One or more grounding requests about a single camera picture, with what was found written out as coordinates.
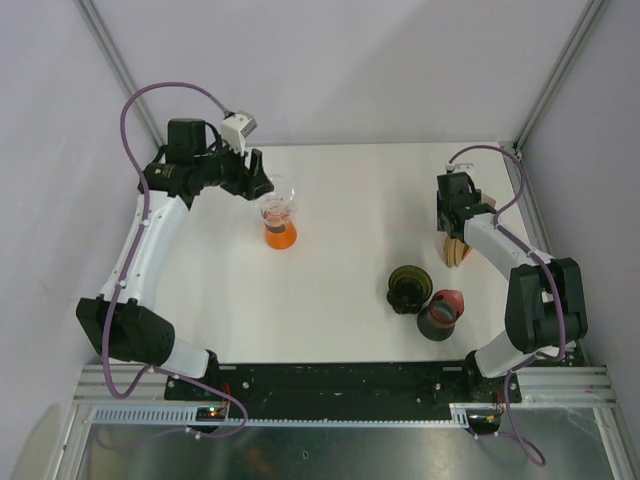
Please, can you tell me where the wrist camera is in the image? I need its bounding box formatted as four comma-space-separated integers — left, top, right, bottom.
445, 161, 475, 177
220, 111, 257, 155

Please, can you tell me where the grey cable duct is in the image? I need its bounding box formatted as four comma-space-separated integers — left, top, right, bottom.
92, 404, 501, 429

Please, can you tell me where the brown coffee filter stack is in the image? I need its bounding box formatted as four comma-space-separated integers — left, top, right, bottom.
437, 195, 496, 268

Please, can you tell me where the dark green dripper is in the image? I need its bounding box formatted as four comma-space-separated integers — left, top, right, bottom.
386, 265, 433, 315

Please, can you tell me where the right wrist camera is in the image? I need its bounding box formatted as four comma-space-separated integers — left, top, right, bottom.
445, 161, 475, 177

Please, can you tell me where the right aluminium frame post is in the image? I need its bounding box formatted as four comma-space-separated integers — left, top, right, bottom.
512, 0, 610, 152

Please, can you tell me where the orange glass flask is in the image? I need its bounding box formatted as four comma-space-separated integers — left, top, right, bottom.
262, 209, 298, 250

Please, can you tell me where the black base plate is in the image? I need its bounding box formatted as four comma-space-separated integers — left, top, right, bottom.
163, 358, 523, 422

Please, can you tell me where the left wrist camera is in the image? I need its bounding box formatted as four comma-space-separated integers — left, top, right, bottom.
220, 111, 257, 155

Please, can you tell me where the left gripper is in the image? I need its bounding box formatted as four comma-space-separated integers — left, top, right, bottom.
195, 135, 274, 201

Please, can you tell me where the clear glass dripper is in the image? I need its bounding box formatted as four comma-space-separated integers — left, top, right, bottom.
257, 175, 295, 227

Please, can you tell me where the aluminium frame post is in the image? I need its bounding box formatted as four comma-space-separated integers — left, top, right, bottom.
72, 0, 163, 147
512, 0, 610, 152

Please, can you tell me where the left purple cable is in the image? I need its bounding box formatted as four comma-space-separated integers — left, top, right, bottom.
92, 81, 249, 451

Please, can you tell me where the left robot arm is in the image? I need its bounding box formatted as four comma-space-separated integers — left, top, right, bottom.
76, 112, 274, 400

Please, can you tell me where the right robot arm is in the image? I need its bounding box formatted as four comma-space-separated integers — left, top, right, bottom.
437, 169, 588, 401

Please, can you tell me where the left aluminium frame post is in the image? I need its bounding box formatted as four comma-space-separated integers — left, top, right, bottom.
72, 0, 163, 147

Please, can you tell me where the aluminium rail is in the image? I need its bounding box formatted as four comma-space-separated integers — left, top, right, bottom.
72, 364, 617, 408

